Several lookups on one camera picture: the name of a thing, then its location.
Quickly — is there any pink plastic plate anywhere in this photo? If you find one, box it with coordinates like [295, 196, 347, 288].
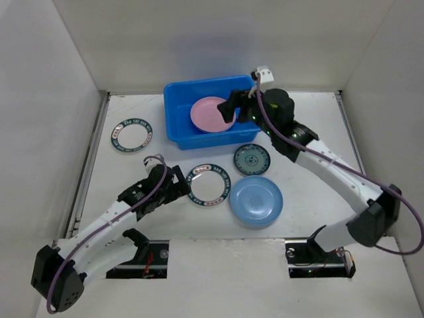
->
[190, 97, 236, 133]

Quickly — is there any white plate green lettered rim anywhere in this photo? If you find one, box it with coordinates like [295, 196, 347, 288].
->
[185, 164, 231, 207]

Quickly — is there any purple plastic plate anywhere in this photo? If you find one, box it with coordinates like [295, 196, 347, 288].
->
[192, 126, 209, 134]

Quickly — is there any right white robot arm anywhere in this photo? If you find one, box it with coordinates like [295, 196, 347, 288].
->
[217, 89, 400, 262]

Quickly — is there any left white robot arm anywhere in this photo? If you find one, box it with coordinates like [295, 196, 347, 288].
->
[31, 156, 191, 314]

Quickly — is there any blue plastic bin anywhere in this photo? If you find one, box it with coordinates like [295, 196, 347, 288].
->
[164, 75, 260, 150]

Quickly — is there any teal patterned plate near bin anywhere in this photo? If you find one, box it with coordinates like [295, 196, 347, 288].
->
[233, 143, 271, 176]

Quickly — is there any light blue plastic plate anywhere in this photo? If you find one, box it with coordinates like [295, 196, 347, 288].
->
[230, 176, 284, 228]

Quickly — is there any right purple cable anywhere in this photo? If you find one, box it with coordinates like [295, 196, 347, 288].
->
[252, 70, 424, 255]

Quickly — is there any purple cable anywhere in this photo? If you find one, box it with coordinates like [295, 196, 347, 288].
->
[46, 154, 168, 314]
[252, 70, 424, 255]

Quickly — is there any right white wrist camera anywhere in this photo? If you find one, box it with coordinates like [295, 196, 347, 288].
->
[250, 66, 274, 85]

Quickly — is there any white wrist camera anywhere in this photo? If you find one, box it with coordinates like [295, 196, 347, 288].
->
[250, 66, 274, 85]
[143, 154, 164, 174]

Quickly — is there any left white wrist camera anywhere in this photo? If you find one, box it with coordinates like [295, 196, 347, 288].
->
[143, 154, 164, 174]

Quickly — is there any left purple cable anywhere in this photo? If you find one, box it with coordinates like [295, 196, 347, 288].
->
[46, 154, 168, 314]

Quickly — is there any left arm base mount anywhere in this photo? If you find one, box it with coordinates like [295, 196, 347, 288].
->
[106, 240, 170, 280]

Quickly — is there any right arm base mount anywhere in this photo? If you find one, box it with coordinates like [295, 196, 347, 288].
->
[285, 239, 356, 279]

